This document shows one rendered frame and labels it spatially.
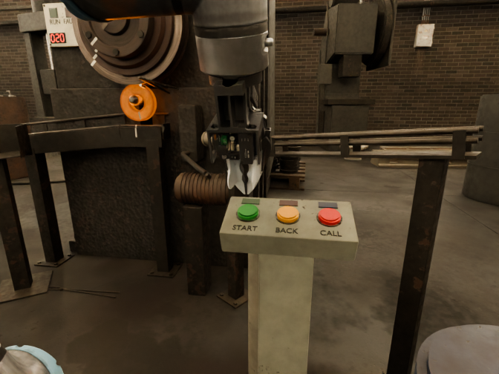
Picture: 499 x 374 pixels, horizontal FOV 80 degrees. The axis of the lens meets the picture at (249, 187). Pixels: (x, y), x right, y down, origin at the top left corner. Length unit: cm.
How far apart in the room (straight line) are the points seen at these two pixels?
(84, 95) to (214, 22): 132
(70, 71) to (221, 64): 143
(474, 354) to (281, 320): 31
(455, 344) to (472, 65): 773
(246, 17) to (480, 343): 60
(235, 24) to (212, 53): 4
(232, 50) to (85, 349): 111
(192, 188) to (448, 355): 91
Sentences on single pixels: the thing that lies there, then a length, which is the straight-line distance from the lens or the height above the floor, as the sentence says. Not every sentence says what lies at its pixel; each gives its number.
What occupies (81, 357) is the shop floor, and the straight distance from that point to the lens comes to 126.
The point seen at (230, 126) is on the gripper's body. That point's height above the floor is 77.
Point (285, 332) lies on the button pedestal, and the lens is 65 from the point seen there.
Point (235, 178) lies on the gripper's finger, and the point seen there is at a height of 68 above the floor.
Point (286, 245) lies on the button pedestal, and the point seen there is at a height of 56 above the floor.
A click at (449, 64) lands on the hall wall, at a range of 801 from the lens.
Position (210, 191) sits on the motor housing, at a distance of 116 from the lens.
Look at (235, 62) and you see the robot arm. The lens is 38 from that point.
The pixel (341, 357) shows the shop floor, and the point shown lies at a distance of 117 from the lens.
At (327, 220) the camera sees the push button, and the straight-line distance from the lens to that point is 55.
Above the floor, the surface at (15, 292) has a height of 1.
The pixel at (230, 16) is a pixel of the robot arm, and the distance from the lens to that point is 37.
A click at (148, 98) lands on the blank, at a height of 83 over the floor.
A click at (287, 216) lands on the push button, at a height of 61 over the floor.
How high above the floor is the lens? 80
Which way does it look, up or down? 15 degrees down
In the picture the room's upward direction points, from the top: straight up
